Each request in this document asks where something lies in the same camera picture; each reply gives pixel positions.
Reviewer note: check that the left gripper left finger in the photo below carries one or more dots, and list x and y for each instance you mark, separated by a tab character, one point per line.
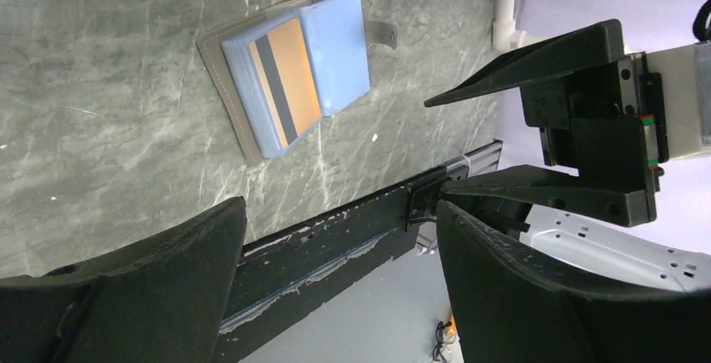
161	299

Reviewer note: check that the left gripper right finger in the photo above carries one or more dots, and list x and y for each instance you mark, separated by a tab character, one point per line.
512	303

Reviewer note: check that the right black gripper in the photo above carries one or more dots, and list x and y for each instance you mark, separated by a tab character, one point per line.
599	112

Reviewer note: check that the grey leather card holder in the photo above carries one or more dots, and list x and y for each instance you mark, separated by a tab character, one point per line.
337	37

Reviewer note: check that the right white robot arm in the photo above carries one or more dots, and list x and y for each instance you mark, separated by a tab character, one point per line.
604	248

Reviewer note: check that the white PVC pipe frame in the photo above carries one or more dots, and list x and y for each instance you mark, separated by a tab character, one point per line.
505	35

